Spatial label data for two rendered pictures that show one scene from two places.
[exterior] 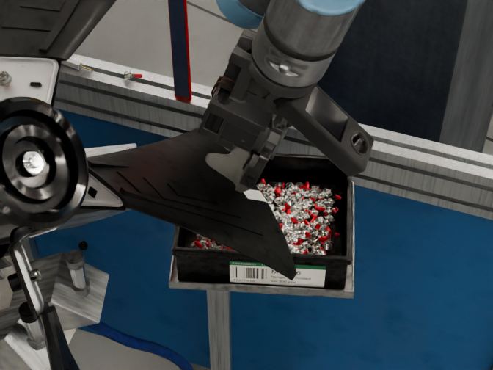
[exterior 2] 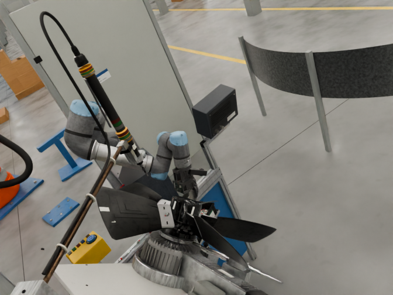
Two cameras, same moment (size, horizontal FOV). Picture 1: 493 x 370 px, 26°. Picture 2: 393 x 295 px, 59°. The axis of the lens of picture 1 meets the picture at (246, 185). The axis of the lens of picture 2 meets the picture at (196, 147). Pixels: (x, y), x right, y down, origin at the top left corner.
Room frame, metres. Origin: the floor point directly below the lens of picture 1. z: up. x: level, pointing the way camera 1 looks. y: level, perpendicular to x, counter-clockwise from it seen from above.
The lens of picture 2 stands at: (-0.14, 0.92, 2.04)
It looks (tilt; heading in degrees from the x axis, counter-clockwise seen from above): 31 degrees down; 309
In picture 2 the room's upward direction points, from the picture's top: 24 degrees counter-clockwise
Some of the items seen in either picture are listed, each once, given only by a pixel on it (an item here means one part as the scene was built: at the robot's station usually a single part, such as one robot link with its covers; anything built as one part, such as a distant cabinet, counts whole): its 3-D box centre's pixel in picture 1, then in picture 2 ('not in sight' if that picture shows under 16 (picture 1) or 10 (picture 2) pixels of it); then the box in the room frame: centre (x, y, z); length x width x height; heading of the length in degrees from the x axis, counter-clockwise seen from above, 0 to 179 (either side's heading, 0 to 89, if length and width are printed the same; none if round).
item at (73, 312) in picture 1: (59, 293); not in sight; (0.68, 0.21, 0.91); 0.12 x 0.08 x 0.12; 71
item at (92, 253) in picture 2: not in sight; (89, 253); (1.15, 0.36, 1.02); 0.16 x 0.10 x 0.11; 71
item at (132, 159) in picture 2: not in sight; (130, 149); (0.71, 0.21, 1.50); 0.09 x 0.07 x 0.10; 106
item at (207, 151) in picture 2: not in sight; (209, 155); (0.88, -0.42, 0.96); 0.03 x 0.03 x 0.20; 71
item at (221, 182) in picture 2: not in sight; (237, 220); (0.88, -0.42, 0.39); 0.04 x 0.04 x 0.78; 71
